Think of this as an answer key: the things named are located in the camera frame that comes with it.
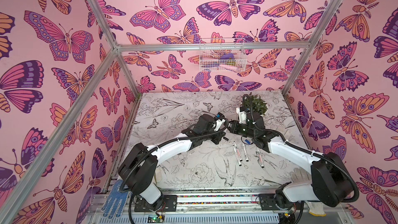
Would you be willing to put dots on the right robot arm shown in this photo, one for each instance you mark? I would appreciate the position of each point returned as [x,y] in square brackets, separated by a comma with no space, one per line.
[329,181]

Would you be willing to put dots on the white work glove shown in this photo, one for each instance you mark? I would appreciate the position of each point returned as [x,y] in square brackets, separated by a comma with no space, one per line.
[301,189]

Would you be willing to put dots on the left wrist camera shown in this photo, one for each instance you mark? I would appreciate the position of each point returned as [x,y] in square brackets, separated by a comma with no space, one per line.
[219,123]

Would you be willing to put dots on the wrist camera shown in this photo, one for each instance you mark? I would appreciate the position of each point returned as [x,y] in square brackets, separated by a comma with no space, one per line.
[219,123]
[242,115]

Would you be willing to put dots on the potted green plant white pot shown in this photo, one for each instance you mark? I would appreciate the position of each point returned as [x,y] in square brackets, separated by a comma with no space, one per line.
[254,103]

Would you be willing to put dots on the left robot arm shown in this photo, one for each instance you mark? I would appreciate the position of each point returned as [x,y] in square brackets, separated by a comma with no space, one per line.
[138,168]

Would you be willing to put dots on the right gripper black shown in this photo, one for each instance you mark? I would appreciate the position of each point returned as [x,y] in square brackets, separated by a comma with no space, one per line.
[238,127]

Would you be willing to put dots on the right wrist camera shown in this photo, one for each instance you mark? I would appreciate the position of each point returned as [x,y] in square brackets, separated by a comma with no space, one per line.
[242,115]

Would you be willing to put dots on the green circuit board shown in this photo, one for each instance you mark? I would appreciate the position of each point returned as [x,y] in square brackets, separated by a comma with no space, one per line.
[155,219]

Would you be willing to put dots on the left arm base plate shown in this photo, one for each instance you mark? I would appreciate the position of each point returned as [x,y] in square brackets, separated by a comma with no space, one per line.
[166,203]

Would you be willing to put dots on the blue knit glove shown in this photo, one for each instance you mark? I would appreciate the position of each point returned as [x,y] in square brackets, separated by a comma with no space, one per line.
[116,201]

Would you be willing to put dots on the white marker pen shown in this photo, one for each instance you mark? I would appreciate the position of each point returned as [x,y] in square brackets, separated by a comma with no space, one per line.
[245,153]
[237,153]
[260,159]

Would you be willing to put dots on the white wire basket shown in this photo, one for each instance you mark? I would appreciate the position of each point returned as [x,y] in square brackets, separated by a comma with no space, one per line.
[222,57]

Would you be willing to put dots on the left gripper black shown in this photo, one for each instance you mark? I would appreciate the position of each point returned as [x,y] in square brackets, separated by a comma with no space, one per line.
[218,136]

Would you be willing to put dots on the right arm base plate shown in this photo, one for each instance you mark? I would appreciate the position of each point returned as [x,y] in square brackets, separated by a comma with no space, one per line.
[268,202]

